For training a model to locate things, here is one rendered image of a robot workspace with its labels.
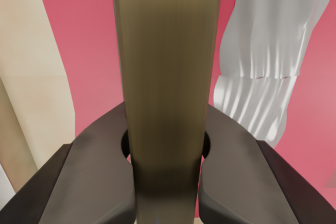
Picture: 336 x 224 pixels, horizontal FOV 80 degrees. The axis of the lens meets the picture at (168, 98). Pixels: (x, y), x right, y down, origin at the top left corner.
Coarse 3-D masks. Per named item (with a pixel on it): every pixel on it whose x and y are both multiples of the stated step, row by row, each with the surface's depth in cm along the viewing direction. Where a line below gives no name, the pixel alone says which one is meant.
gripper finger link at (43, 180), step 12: (60, 156) 8; (48, 168) 7; (60, 168) 7; (36, 180) 7; (48, 180) 7; (24, 192) 6; (36, 192) 6; (48, 192) 6; (12, 204) 6; (24, 204) 6; (36, 204) 6; (0, 216) 6; (12, 216) 6; (24, 216) 6; (36, 216) 6
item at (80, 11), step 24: (48, 0) 14; (72, 0) 14; (96, 0) 14; (72, 24) 15; (96, 24) 15; (72, 48) 16; (96, 48) 16; (216, 48) 16; (312, 48) 17; (72, 72) 17; (96, 72) 17; (216, 72) 17; (312, 72) 18
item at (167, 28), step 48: (144, 0) 5; (192, 0) 5; (144, 48) 6; (192, 48) 6; (144, 96) 6; (192, 96) 6; (144, 144) 7; (192, 144) 7; (144, 192) 9; (192, 192) 9
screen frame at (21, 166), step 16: (0, 80) 17; (0, 96) 17; (0, 112) 17; (0, 128) 17; (16, 128) 19; (0, 144) 17; (16, 144) 19; (0, 160) 17; (16, 160) 19; (32, 160) 21; (0, 176) 18; (16, 176) 19; (0, 192) 18; (16, 192) 19; (0, 208) 20
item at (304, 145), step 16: (80, 80) 17; (96, 80) 17; (112, 80) 17; (304, 80) 18; (320, 80) 18; (80, 96) 18; (96, 96) 18; (112, 96) 18; (304, 96) 19; (320, 96) 19; (80, 112) 19; (96, 112) 19; (288, 112) 20; (304, 112) 20; (320, 112) 20; (80, 128) 20; (288, 128) 21; (304, 128) 21; (320, 128) 21; (288, 144) 22; (304, 144) 22; (320, 144) 22; (128, 160) 22; (288, 160) 23; (304, 160) 23; (320, 160) 23; (304, 176) 24; (320, 176) 24; (320, 192) 26
